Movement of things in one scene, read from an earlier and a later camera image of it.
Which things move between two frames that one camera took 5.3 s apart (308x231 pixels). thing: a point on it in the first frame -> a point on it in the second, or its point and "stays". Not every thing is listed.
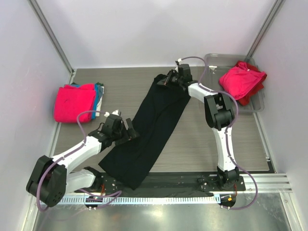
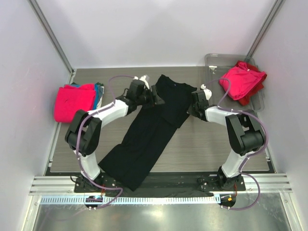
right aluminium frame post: (274, 10) stays
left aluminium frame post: (35, 8) stays
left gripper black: (129, 134) -> (156, 98)
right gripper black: (166, 81) -> (191, 111)
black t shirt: (131, 161) stays
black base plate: (165, 183) stays
